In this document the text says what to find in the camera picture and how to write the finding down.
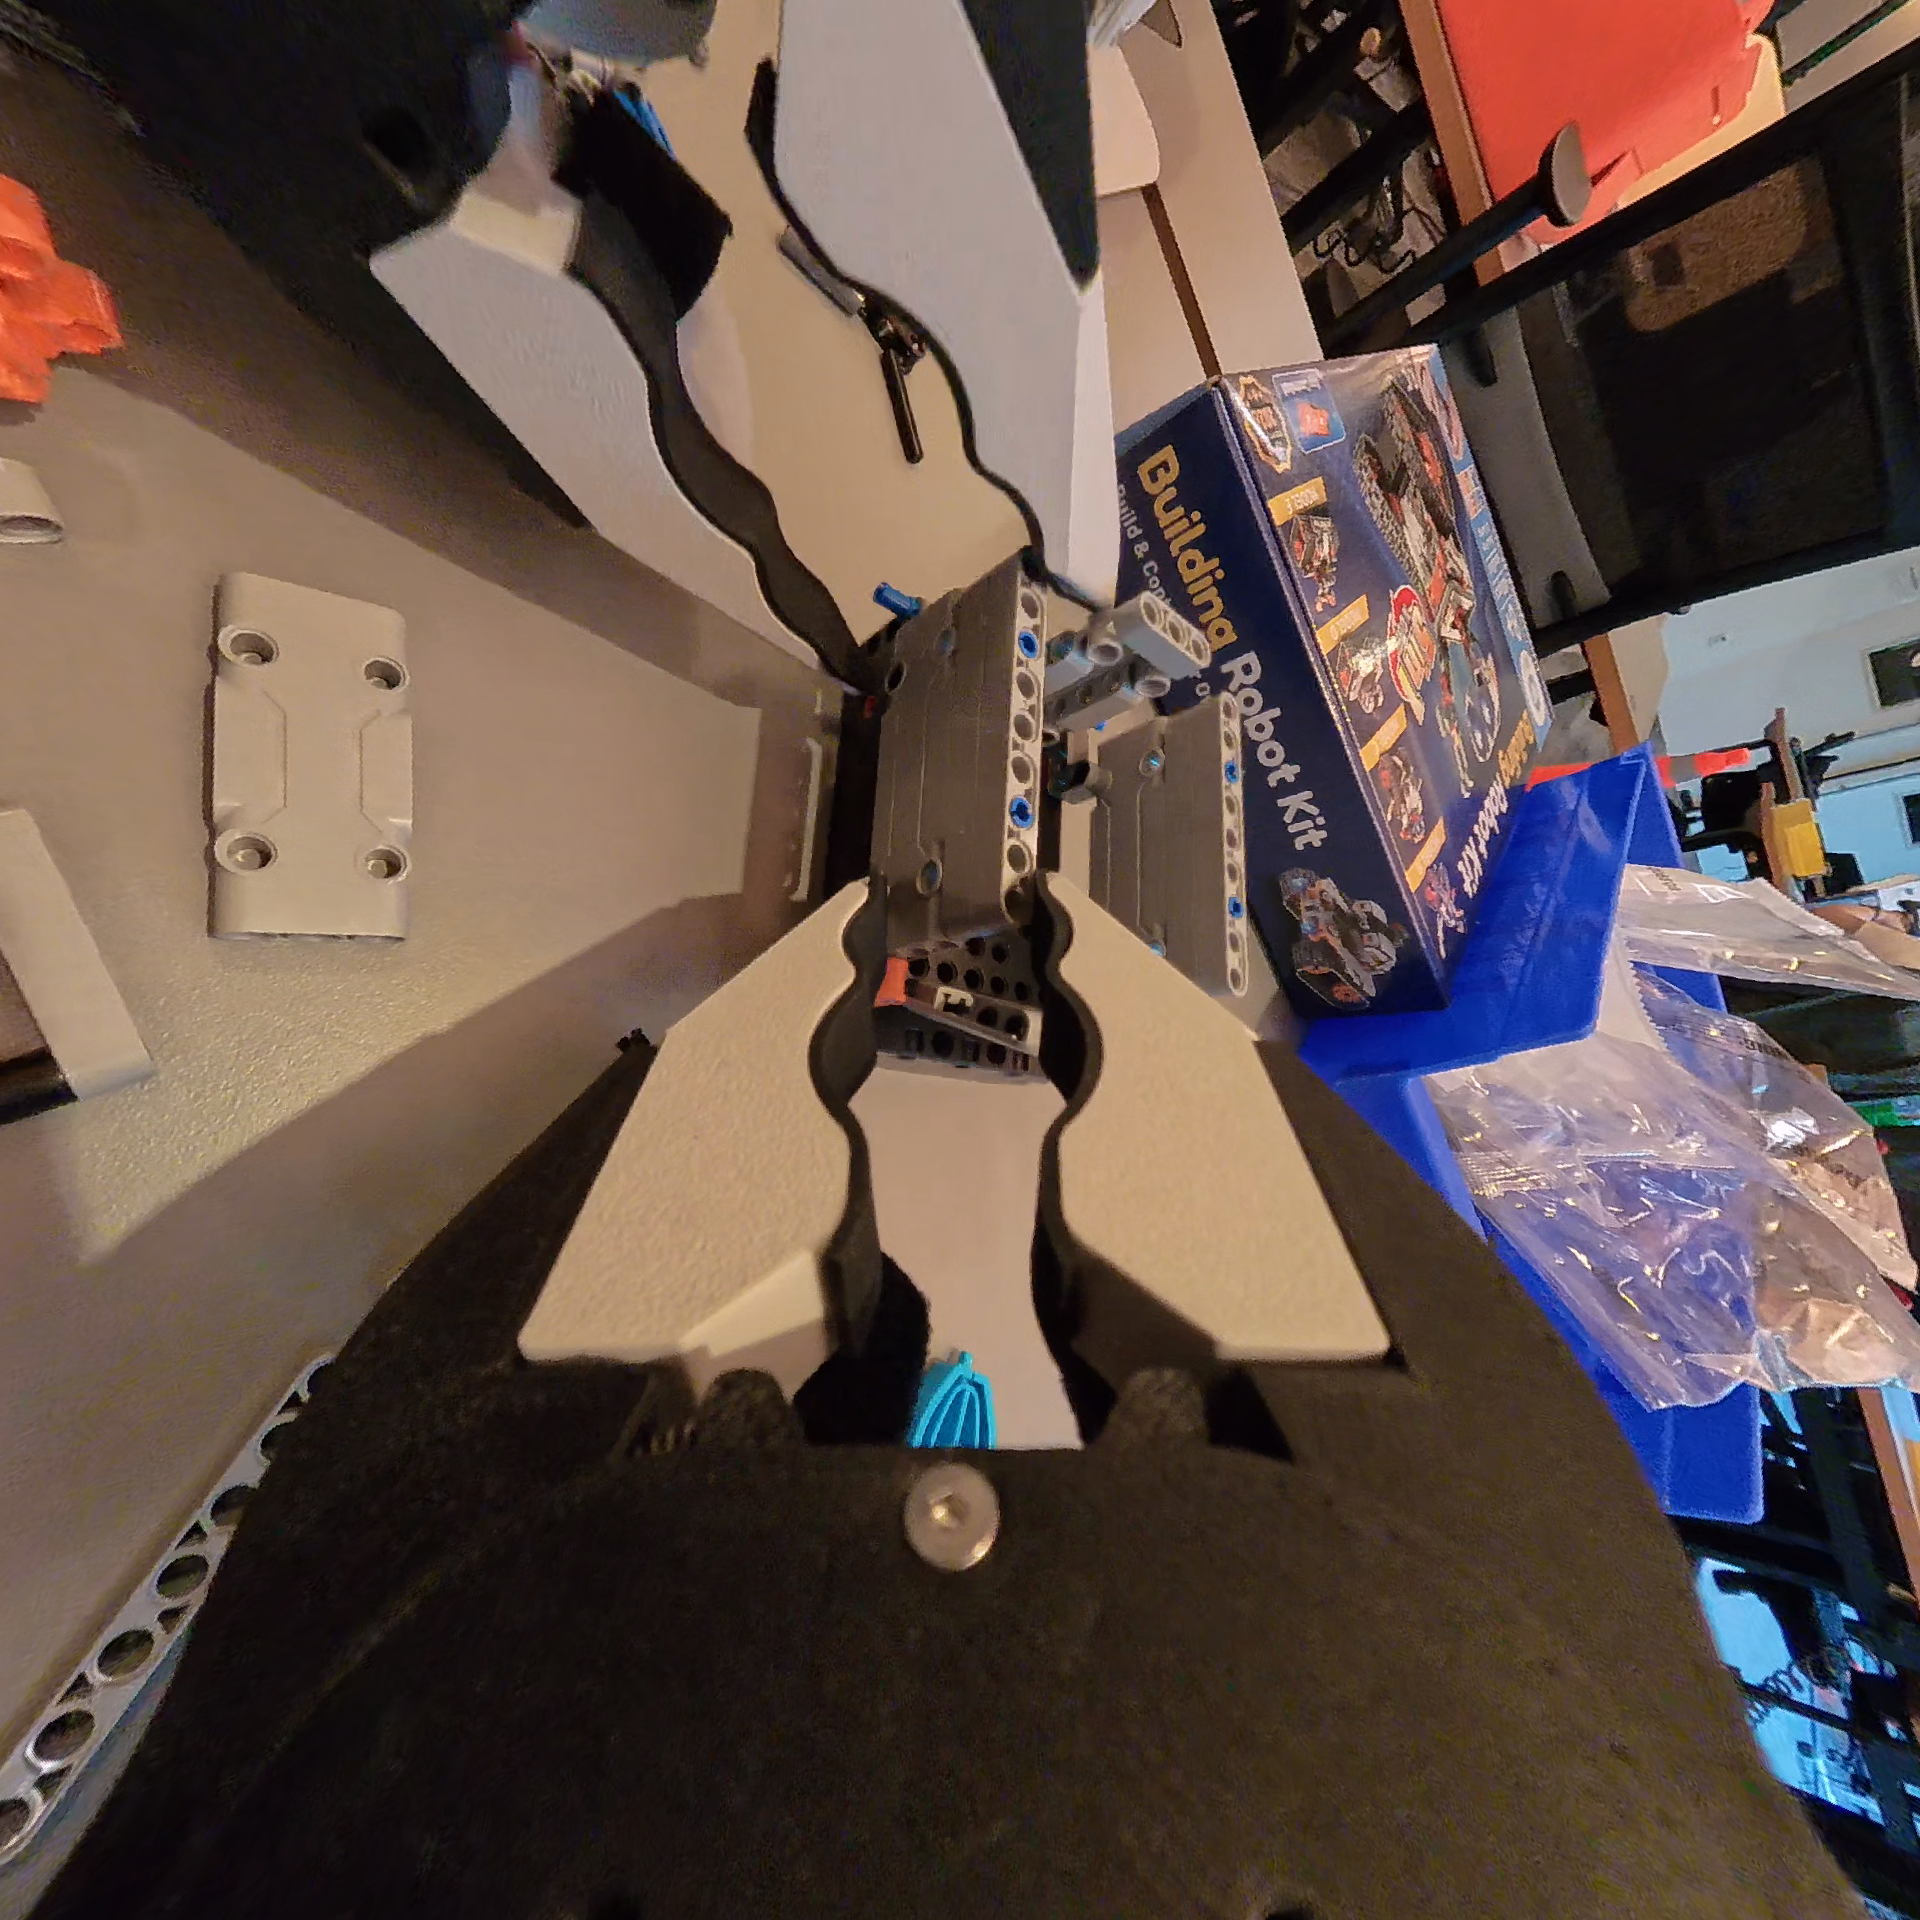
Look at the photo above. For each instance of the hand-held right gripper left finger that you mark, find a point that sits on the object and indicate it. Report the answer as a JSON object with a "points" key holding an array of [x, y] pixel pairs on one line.
{"points": [[693, 1202]]}

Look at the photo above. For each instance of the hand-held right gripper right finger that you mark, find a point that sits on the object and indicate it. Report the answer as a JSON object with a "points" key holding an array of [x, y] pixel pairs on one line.
{"points": [[1215, 1202]]}

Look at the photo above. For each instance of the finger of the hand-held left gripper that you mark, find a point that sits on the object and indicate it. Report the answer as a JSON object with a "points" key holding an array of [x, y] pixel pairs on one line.
{"points": [[931, 193], [526, 344]]}

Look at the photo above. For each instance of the grey black robot model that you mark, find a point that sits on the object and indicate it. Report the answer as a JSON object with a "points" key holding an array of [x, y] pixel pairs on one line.
{"points": [[961, 751]]}

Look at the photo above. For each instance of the grey axle connector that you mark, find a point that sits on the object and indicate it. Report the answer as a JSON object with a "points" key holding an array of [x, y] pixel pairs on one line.
{"points": [[820, 271]]}

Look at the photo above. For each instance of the black connector piece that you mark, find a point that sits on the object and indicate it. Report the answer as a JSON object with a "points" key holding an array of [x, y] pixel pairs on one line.
{"points": [[892, 336]]}

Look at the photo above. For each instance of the black axle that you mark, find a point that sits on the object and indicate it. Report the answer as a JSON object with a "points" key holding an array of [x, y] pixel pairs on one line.
{"points": [[905, 418]]}

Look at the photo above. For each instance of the teal brick separator tool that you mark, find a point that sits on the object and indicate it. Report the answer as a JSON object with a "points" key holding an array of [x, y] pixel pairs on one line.
{"points": [[949, 1400]]}

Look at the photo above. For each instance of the blue plastic bin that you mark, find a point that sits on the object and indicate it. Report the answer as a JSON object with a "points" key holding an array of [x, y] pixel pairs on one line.
{"points": [[1560, 902]]}

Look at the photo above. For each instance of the grey flat panel piece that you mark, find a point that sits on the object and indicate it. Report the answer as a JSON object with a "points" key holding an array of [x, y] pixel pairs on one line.
{"points": [[307, 751]]}

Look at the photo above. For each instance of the clear plastic bag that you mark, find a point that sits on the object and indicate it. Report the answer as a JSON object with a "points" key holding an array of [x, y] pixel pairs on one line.
{"points": [[1678, 1169]]}

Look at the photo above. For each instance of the light grey connector pieces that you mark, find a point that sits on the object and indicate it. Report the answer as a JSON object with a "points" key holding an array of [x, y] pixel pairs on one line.
{"points": [[28, 502]]}

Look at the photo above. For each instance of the robot kit box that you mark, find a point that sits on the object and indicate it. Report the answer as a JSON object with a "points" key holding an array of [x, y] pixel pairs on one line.
{"points": [[1303, 678]]}

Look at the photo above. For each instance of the orange desk divider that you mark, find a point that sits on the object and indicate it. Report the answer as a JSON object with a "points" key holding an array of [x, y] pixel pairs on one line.
{"points": [[1590, 76]]}

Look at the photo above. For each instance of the plain grey beam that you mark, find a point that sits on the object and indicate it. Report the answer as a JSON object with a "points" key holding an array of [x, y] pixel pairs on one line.
{"points": [[136, 1637]]}

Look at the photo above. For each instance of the black office chair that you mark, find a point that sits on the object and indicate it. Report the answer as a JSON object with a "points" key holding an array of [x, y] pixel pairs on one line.
{"points": [[1723, 376]]}

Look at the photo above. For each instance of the grey frame with black pins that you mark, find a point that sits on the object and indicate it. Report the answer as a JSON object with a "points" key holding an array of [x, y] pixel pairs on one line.
{"points": [[66, 945]]}

